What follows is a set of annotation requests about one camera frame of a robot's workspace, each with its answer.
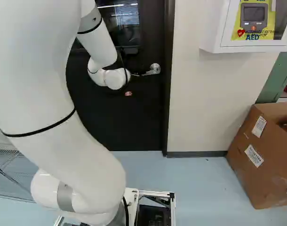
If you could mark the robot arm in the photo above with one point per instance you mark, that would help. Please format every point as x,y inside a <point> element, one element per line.
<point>40,70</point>

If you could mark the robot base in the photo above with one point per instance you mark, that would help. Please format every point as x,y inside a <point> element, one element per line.
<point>132,200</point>

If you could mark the brown cardboard box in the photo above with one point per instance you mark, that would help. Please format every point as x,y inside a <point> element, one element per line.
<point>263,179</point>

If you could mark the white wall cabinet with defibrillator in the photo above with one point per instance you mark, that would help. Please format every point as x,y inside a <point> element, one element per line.
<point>216,26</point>

